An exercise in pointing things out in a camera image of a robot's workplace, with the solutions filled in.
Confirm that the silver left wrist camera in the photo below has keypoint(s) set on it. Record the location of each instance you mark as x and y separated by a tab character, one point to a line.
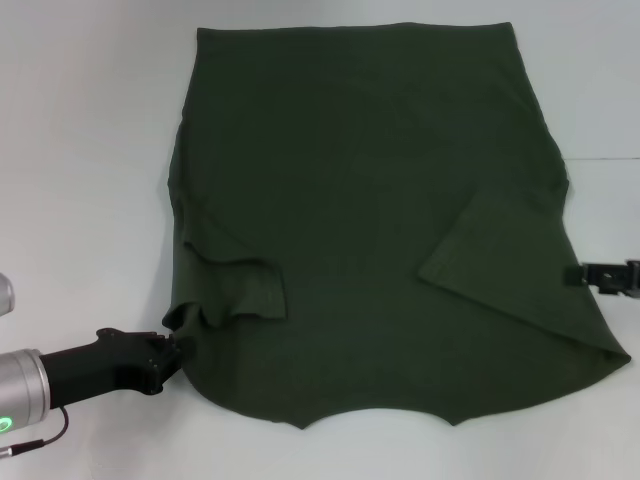
5	295

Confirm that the dark green t-shirt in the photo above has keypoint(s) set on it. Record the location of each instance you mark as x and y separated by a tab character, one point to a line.
350	175

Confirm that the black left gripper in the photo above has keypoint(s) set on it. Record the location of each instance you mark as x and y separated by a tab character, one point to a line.
90	367

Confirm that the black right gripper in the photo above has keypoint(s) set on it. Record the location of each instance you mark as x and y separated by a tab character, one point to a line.
634	280

